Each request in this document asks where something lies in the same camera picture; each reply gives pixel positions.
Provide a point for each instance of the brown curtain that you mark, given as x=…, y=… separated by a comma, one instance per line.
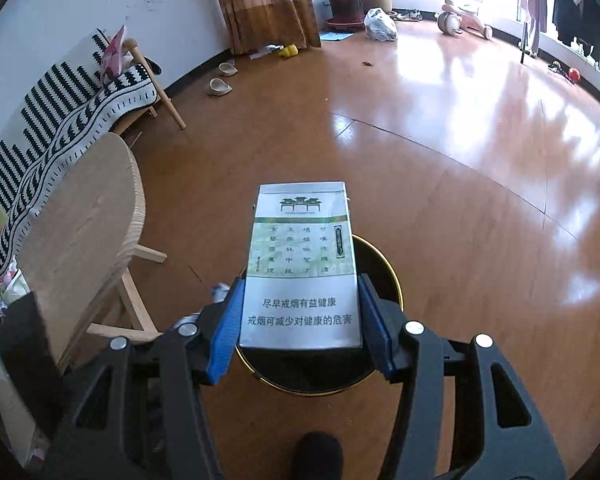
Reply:
x=265, y=0

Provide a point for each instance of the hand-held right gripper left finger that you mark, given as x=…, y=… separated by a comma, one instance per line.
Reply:
x=225, y=330

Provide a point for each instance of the black gold-rimmed trash bin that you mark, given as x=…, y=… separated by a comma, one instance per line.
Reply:
x=305, y=375

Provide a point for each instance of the white paper scrap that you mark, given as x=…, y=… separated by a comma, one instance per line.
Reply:
x=265, y=50

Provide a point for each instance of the person's foot in black sock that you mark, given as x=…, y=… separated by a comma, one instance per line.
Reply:
x=317, y=455

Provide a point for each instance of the crumpled white wrapper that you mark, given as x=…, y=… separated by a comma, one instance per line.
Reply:
x=219, y=291

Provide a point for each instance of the red ball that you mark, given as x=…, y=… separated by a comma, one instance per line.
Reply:
x=573, y=75

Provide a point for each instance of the pink patterned pillow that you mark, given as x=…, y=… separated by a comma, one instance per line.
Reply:
x=114, y=55

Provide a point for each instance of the pink child's tricycle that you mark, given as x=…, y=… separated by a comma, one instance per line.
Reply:
x=455, y=17

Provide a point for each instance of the clothes rack with clothes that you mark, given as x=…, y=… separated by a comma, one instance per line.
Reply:
x=570, y=0

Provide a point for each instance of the round wooden table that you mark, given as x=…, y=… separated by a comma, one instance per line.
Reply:
x=80, y=240

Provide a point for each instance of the white plastic bag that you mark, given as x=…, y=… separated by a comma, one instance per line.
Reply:
x=380, y=25

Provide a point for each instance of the wooden sofa frame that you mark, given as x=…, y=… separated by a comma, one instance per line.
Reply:
x=172, y=110

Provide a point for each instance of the black white striped sofa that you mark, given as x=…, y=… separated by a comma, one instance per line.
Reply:
x=55, y=120

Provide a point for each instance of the yellow toy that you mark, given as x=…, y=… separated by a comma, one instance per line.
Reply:
x=289, y=51

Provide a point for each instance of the beige slipper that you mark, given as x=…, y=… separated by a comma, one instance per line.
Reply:
x=219, y=87
x=227, y=69

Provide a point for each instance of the white green cigarette box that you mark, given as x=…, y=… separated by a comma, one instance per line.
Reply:
x=300, y=260

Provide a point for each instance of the pair of shoes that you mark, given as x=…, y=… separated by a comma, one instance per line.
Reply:
x=409, y=15

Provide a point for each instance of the blue floor mat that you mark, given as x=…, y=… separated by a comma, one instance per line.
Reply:
x=336, y=36

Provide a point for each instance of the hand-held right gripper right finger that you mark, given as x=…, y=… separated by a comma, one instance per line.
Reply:
x=376, y=320

